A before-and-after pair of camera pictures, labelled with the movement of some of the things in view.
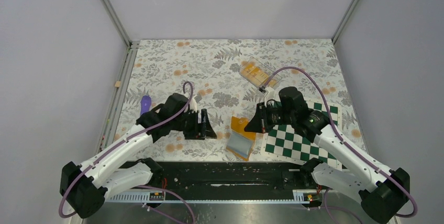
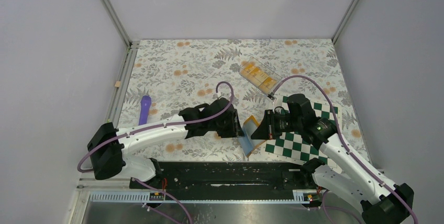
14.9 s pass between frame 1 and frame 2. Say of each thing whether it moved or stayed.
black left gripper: moved
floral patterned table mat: stayed
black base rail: stayed
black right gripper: moved
